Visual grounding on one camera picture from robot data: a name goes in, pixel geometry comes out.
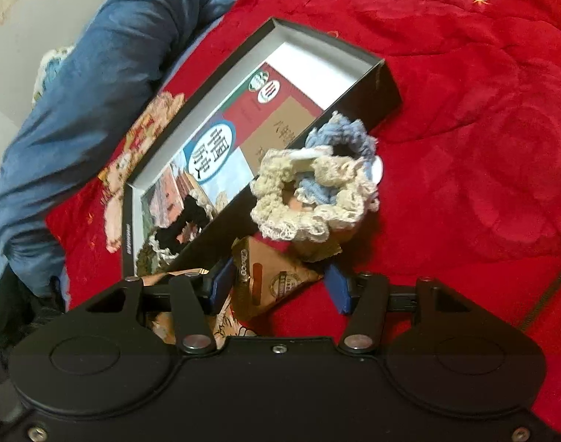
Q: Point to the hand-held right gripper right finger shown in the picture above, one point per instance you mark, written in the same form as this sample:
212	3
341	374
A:
339	290

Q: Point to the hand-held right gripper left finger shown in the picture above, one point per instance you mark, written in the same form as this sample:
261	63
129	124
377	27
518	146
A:
223	281

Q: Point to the brown triangular snack packet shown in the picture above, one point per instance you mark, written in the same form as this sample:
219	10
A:
266	281

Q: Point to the cream crochet scrunchie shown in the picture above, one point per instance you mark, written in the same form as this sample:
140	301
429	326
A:
280	179

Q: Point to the blue crochet scrunchie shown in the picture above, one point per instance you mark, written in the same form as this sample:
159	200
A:
336	133

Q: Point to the black cardboard box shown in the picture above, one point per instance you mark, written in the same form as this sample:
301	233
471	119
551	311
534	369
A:
383	87

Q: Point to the black and white scrunchie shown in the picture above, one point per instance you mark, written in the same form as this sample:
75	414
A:
193	209

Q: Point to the dark cloth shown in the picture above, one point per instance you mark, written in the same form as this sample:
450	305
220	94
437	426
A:
13	304

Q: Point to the red printed blanket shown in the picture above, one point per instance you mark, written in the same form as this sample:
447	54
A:
469	101

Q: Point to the blue duvet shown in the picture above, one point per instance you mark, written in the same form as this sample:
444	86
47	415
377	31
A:
101	78

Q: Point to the white blue patterned cloth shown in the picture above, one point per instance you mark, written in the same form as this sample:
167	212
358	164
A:
54	71

